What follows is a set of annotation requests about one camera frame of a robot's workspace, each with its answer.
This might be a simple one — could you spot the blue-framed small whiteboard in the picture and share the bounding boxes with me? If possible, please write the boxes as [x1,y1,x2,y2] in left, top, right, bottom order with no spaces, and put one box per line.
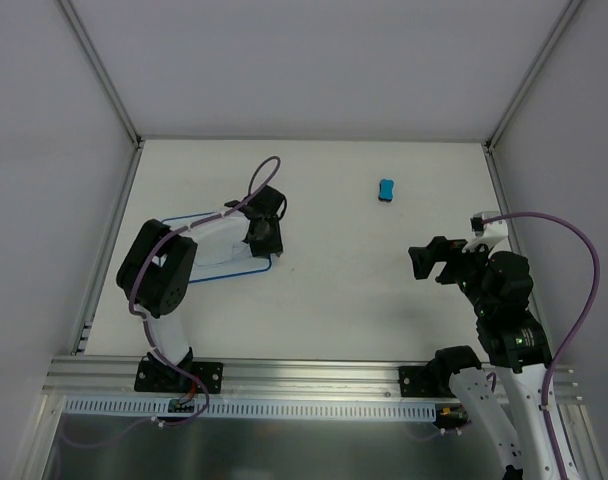
[181,212,273,283]

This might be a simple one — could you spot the blue foam whiteboard eraser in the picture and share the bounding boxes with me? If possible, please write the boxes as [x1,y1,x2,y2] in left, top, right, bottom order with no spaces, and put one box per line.
[378,179,395,203]

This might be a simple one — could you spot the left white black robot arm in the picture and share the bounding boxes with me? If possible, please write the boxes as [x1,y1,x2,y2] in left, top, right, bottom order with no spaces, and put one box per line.
[116,186,287,396]

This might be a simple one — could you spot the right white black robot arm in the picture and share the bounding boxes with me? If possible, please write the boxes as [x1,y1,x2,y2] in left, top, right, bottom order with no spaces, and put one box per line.
[408,236,580,479]

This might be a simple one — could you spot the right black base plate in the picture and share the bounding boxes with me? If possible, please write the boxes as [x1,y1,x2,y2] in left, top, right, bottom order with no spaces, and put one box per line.
[397,364,455,399]

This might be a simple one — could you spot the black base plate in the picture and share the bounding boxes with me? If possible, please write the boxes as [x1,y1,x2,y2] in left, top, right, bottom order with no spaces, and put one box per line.
[397,364,455,399]
[133,353,224,394]

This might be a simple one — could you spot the aluminium extrusion rail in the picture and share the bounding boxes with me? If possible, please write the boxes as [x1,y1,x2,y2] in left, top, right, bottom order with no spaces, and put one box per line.
[41,353,584,405]

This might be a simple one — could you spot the white slotted cable duct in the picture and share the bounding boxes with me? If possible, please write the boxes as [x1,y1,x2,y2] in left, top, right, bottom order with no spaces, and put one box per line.
[63,396,437,423]

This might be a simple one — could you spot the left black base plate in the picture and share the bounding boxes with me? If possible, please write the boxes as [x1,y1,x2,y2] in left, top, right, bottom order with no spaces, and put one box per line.
[133,353,224,394]

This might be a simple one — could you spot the left aluminium frame post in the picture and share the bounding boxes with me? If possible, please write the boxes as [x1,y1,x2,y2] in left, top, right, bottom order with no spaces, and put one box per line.
[58,0,144,151]

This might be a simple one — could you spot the aluminium frame post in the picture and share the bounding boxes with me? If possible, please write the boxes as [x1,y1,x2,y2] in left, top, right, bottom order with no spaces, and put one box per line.
[58,0,144,151]
[483,0,585,152]

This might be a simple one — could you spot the right aluminium frame post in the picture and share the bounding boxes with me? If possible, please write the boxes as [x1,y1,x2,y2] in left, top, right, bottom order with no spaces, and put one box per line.
[483,0,585,152]

